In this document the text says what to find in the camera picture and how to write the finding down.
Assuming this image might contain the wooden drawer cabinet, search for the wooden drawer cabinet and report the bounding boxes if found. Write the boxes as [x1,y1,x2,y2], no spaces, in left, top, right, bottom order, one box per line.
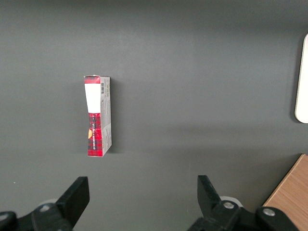
[262,154,308,231]

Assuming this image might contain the red plaid cardboard box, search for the red plaid cardboard box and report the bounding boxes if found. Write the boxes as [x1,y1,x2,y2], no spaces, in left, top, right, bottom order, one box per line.
[83,75,113,157]

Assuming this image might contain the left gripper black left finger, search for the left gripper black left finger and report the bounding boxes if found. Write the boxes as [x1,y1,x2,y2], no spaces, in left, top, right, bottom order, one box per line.
[0,176,90,231]

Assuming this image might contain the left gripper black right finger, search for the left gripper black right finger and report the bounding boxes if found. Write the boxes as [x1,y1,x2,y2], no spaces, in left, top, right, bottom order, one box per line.
[187,175,298,231]

